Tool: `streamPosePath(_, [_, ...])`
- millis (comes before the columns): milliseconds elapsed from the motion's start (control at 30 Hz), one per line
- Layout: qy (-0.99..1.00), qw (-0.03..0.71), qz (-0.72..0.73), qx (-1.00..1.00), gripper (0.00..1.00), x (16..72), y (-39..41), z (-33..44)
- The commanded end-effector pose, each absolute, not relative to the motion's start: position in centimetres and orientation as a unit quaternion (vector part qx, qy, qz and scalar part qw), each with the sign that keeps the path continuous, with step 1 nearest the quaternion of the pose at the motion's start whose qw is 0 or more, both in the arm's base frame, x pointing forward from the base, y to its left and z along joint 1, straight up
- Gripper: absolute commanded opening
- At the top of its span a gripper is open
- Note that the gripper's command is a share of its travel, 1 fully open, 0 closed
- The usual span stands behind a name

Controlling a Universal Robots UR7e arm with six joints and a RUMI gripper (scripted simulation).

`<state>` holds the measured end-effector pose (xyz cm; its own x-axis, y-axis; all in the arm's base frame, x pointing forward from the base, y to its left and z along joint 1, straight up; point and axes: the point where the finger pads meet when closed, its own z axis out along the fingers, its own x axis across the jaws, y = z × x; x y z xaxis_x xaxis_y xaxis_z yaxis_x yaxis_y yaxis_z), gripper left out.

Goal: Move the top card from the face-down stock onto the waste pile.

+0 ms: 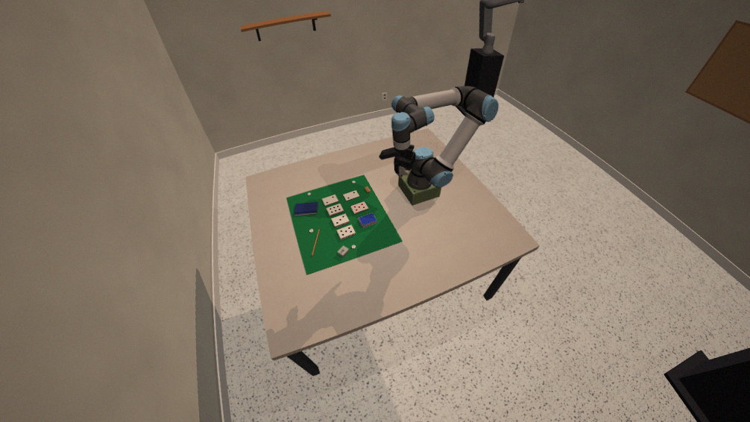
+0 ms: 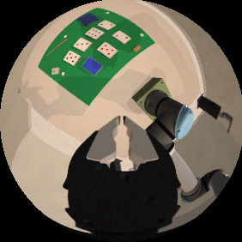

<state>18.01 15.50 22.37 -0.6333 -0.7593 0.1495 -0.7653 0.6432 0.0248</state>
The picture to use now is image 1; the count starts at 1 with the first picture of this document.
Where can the green felt mat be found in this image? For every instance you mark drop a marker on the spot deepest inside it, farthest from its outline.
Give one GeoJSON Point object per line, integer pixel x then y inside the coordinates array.
{"type": "Point", "coordinates": [367, 240]}

